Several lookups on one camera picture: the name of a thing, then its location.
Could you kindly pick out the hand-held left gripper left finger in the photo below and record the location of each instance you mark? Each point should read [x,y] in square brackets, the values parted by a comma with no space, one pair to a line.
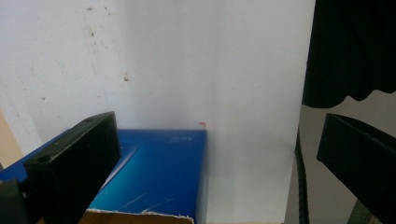
[71,168]

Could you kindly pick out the blue cardboard box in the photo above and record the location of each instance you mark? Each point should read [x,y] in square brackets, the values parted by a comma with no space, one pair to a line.
[155,174]

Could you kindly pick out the black curtain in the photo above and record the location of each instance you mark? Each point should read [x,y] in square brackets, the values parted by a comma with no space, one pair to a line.
[351,49]

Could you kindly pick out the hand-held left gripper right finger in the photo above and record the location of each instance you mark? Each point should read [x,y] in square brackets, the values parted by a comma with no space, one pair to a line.
[364,161]

